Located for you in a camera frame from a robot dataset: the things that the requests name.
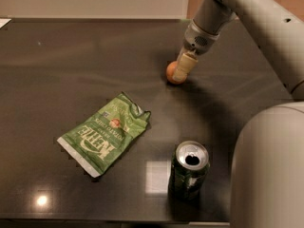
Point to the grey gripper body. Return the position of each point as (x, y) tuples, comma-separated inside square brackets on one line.
[(197, 39)]

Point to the orange fruit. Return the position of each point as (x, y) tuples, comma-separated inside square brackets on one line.
[(169, 74)]

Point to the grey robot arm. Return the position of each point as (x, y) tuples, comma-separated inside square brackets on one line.
[(267, 175)]

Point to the green jalapeno chip bag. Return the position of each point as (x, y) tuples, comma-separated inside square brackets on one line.
[(100, 140)]

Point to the green soda can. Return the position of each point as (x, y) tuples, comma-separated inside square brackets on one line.
[(189, 168)]

